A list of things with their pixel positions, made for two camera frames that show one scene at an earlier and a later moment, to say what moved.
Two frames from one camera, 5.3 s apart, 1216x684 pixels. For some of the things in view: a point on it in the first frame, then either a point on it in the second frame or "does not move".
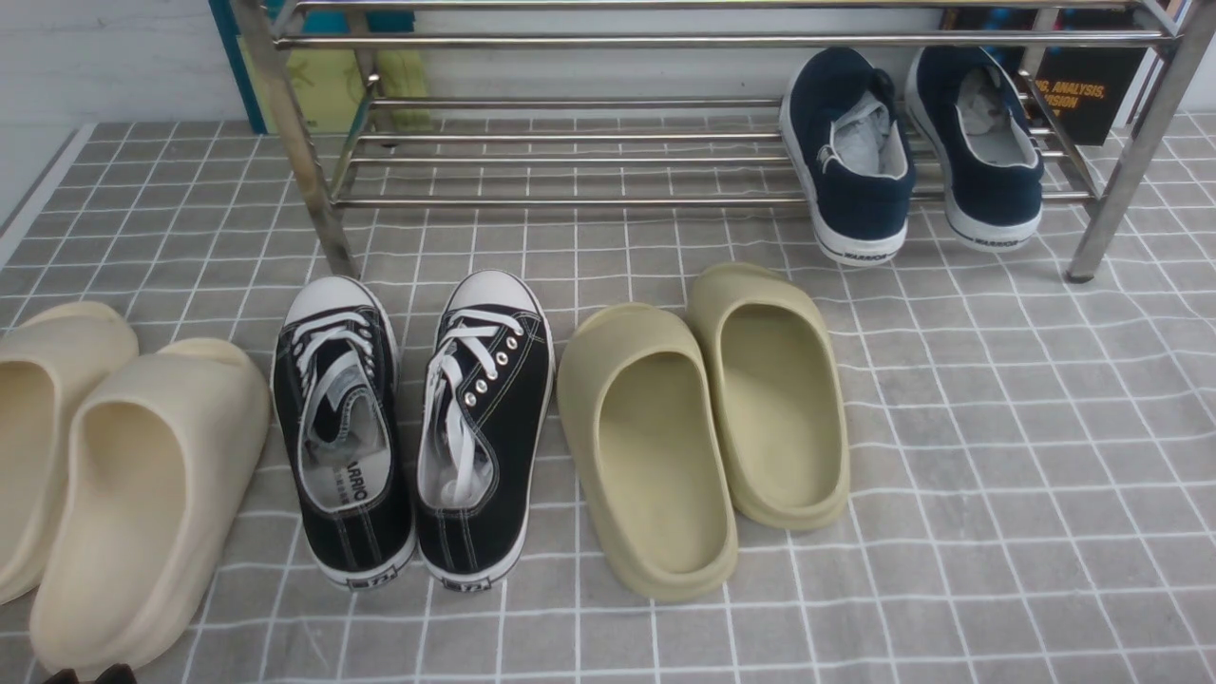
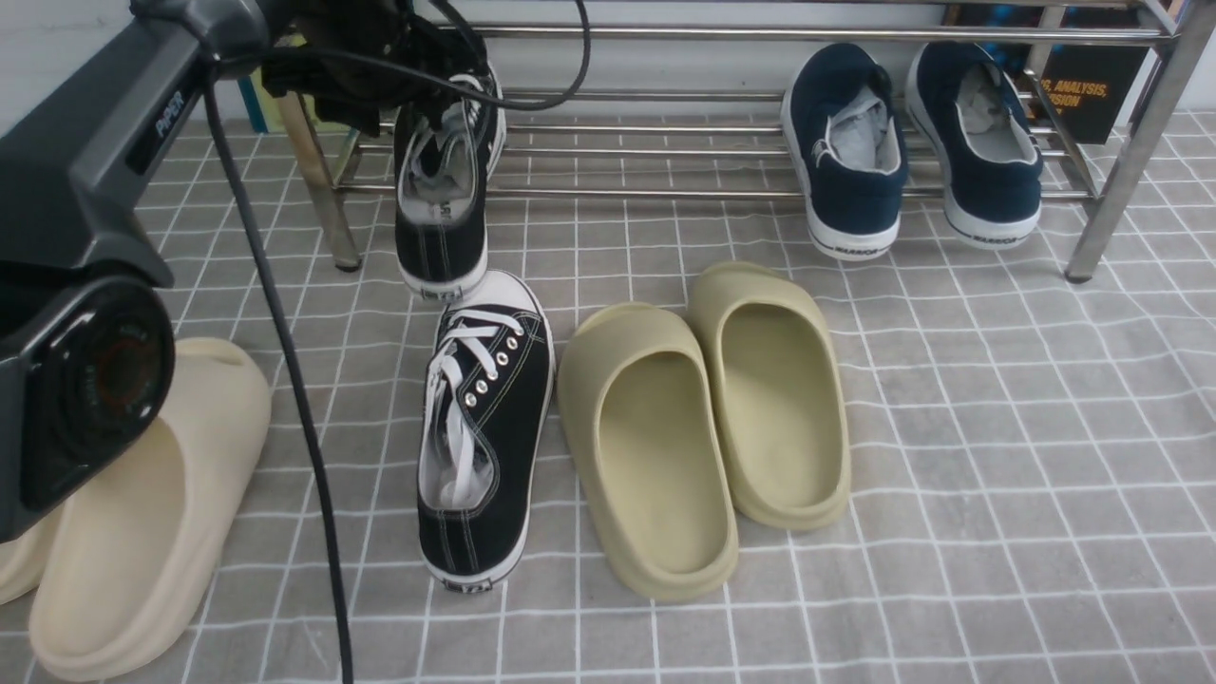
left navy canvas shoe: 853,152 does not move
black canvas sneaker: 485,415 does not move
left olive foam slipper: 649,451 does not move
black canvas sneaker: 334,399 → 446,150
